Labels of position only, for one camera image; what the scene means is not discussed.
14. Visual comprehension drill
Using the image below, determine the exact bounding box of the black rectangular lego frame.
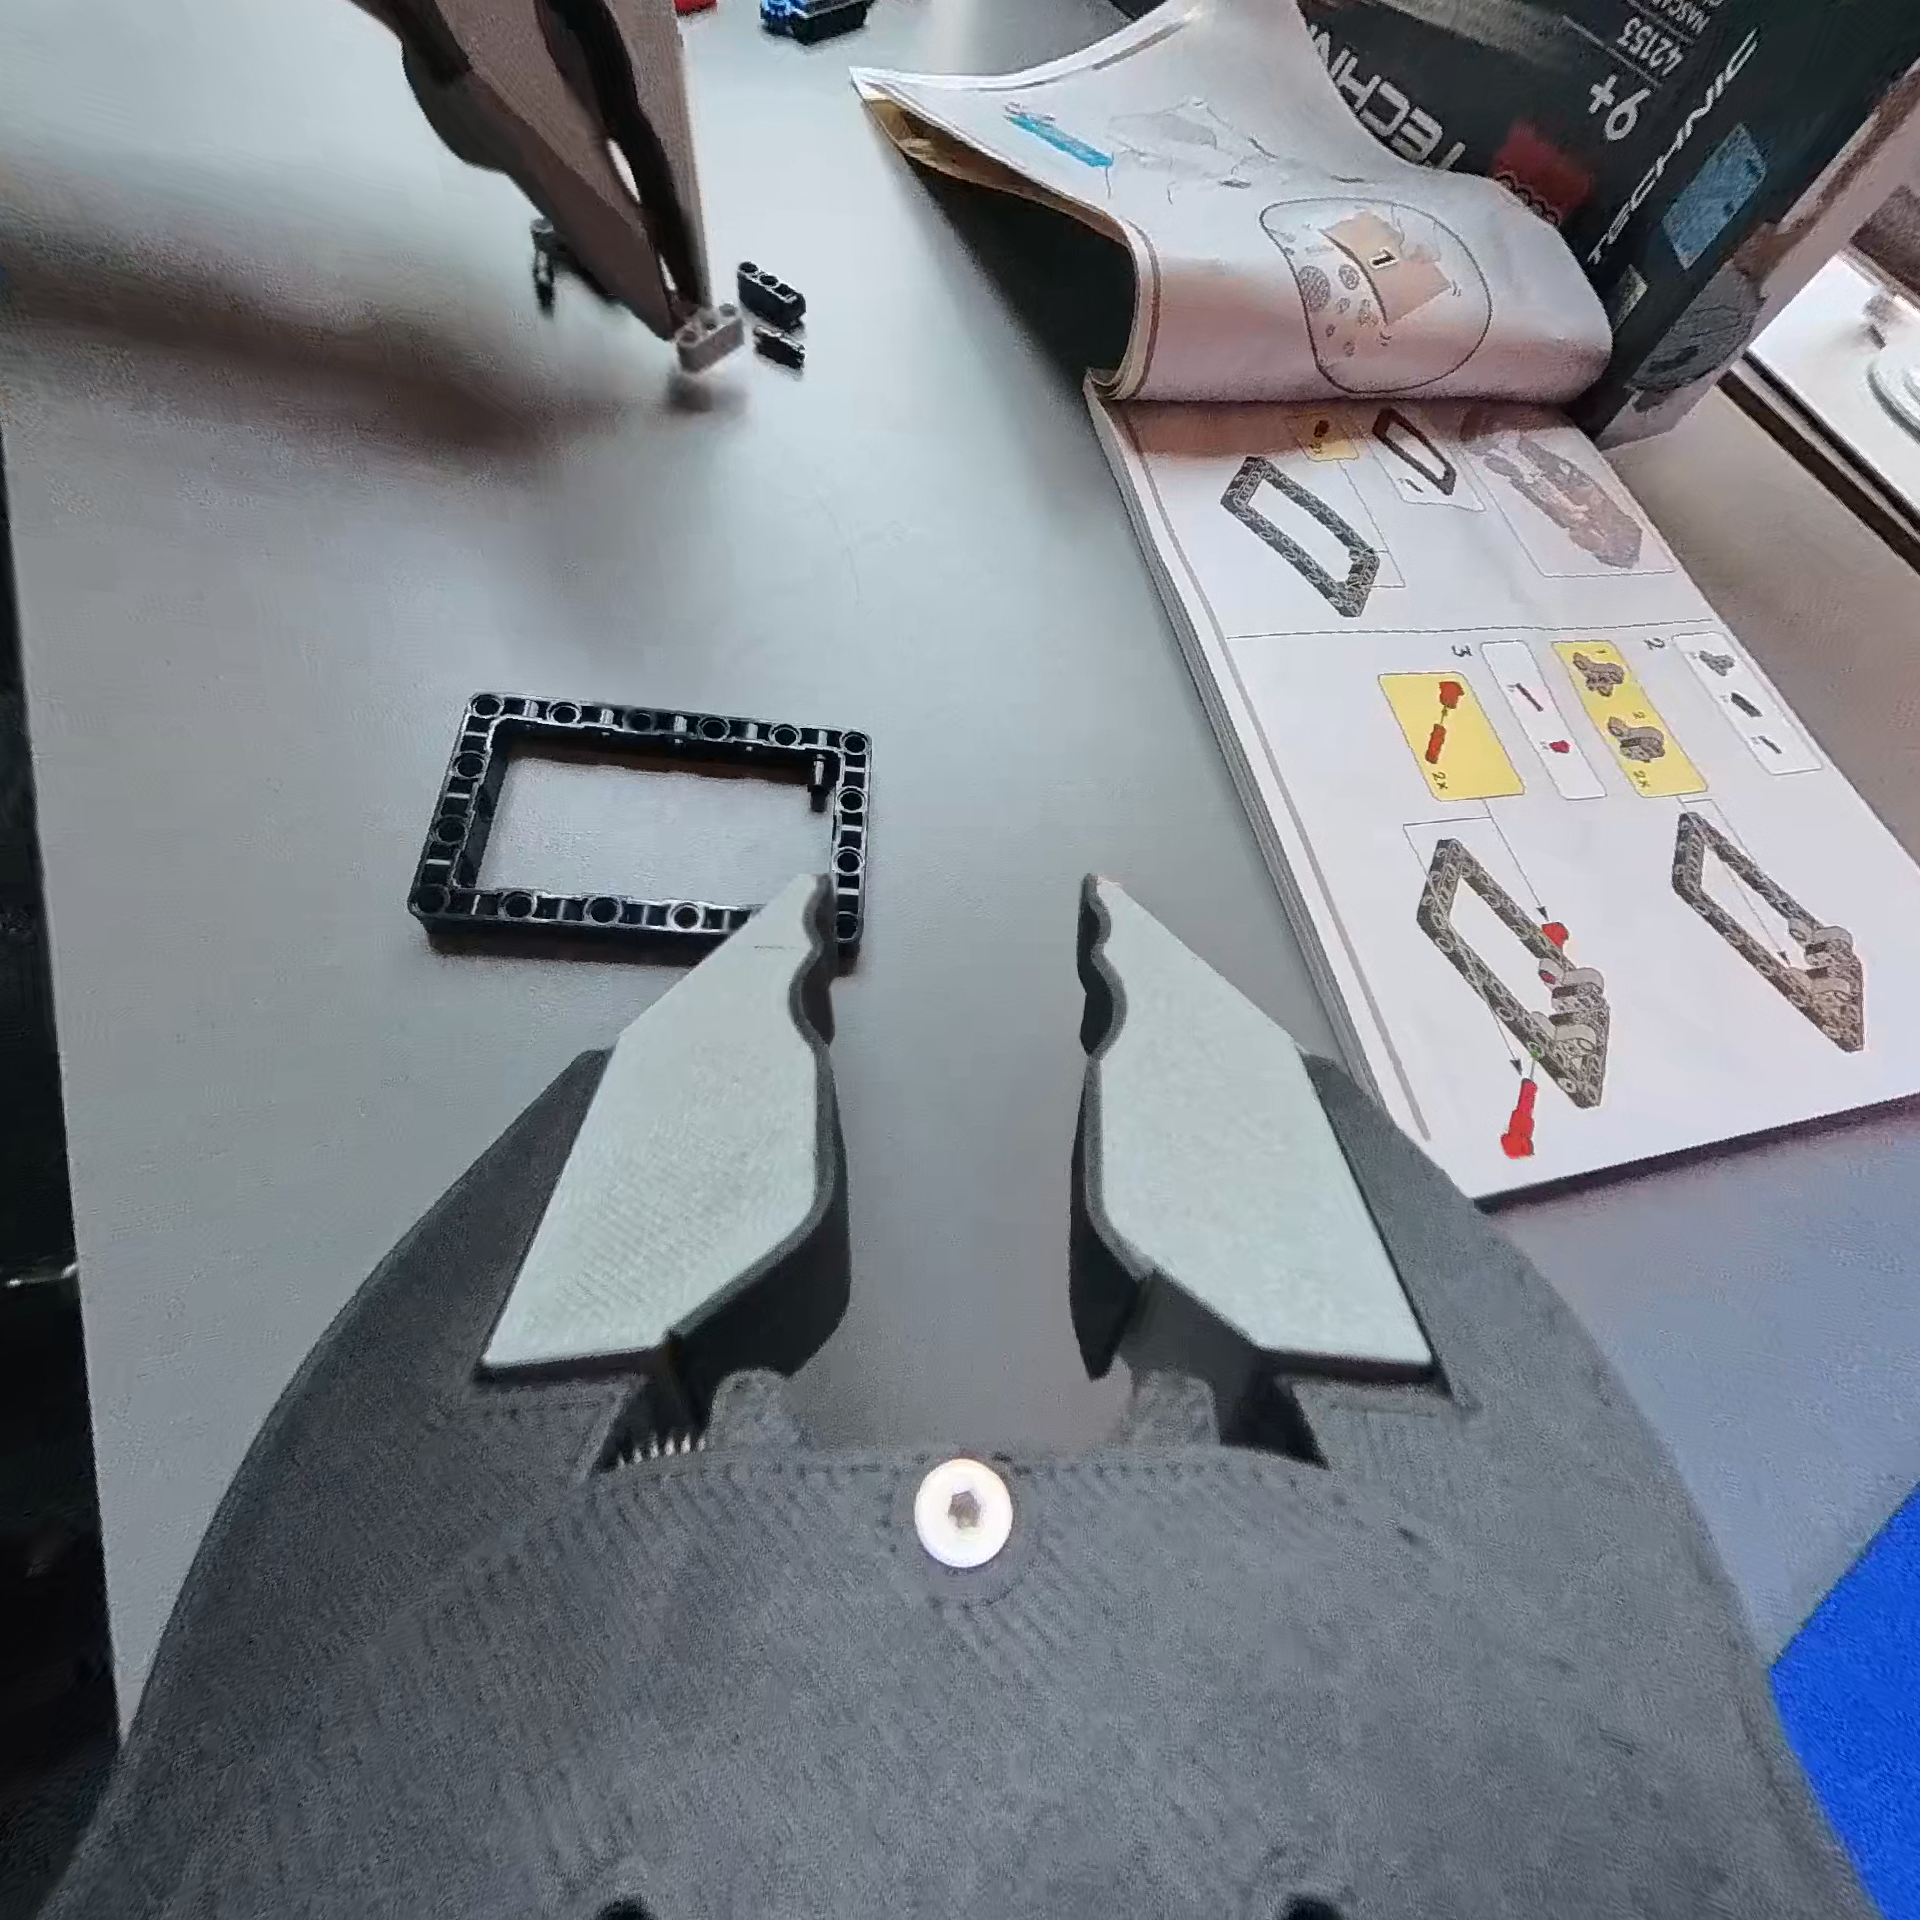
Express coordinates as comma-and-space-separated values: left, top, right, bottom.
406, 691, 875, 975

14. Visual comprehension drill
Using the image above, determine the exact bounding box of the lego set box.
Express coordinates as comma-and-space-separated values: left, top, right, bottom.
1293, 0, 1920, 452

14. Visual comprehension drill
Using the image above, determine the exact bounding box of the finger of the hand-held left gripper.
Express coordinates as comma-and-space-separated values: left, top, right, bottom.
363, 0, 689, 342
607, 0, 718, 326

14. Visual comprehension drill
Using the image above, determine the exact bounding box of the pile of small lego pieces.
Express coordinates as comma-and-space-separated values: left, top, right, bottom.
668, 0, 879, 39

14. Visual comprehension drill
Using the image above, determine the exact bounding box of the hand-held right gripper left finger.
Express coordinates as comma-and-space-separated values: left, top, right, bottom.
478, 872, 852, 1389

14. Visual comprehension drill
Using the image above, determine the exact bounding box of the blue plastic bin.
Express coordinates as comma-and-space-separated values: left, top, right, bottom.
1769, 1546, 1920, 1920

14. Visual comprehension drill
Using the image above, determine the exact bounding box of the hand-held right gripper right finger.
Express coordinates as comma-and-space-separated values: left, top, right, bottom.
1069, 872, 1439, 1383

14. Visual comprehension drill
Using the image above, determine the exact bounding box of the lego instruction booklet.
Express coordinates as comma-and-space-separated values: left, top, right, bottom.
849, 0, 1920, 1205

